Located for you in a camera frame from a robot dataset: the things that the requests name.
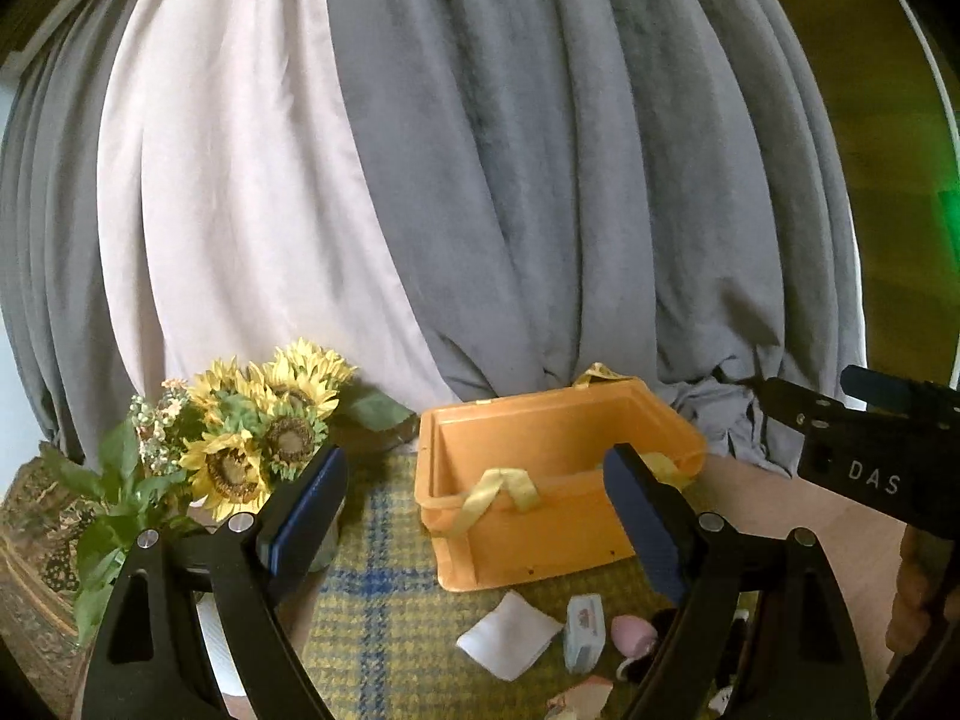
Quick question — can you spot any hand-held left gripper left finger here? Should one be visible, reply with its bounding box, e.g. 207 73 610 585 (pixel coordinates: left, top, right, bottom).
79 446 350 720

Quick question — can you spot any yellow plaid mat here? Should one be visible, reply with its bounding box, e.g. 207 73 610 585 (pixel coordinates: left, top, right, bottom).
304 450 758 720

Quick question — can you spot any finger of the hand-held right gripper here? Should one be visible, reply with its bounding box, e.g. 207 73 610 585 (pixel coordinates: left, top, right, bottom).
756 376 852 437
840 364 960 417

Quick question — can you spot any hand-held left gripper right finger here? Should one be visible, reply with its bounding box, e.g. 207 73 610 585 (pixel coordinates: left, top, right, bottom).
602 442 875 720

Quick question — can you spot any tissue packet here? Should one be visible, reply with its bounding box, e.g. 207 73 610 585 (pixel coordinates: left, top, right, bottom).
562 594 608 674

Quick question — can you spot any sunflower bouquet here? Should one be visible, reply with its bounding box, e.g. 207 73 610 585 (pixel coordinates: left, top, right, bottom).
37 337 417 646

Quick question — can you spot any orange box with yellow handles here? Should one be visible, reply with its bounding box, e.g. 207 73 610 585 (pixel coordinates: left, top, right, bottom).
415 362 707 593

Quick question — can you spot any grey curtain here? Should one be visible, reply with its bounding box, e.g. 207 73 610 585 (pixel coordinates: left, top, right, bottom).
0 0 151 458
322 0 871 477

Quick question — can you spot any white curtain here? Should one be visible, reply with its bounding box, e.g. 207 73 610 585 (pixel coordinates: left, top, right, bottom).
97 0 466 421

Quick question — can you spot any pink egg toy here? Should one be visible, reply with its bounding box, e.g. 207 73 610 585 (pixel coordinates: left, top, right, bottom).
611 615 661 665

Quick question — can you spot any patterned rug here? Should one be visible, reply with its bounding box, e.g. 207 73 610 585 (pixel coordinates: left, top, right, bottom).
0 457 113 713

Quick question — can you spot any white cloth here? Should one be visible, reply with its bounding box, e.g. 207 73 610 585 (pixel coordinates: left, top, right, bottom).
456 589 565 683

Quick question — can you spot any person's right hand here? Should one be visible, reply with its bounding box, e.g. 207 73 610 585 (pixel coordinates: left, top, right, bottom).
887 523 947 653

